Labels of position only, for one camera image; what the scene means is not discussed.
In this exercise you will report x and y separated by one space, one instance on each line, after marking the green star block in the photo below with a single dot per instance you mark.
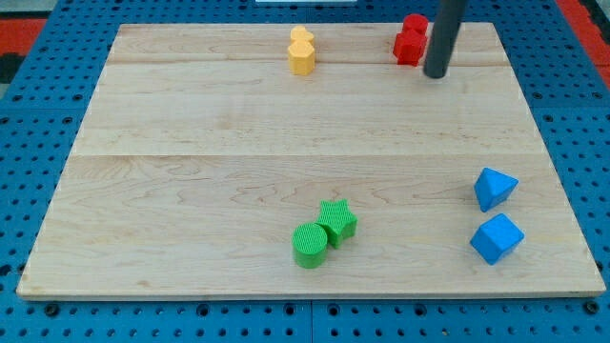
336 218

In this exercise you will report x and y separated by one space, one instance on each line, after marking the green cylinder block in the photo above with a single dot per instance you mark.
309 243

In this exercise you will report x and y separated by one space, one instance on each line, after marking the wooden board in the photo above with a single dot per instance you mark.
200 153

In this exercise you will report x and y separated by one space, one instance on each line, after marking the yellow hexagon block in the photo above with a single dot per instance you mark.
301 57

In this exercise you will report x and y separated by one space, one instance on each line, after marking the yellow heart block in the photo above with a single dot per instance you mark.
300 33

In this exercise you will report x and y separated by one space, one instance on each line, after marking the red star block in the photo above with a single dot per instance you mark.
409 47

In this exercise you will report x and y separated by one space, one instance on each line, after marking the red cylinder block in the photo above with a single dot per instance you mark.
415 22

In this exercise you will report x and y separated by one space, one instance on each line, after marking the blue triangle block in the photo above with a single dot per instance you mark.
493 187

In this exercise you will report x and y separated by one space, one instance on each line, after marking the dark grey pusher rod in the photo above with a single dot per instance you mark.
443 37

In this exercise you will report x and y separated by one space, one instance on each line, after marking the blue cube block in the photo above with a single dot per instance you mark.
496 238

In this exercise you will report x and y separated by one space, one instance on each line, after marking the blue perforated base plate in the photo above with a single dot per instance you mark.
42 110

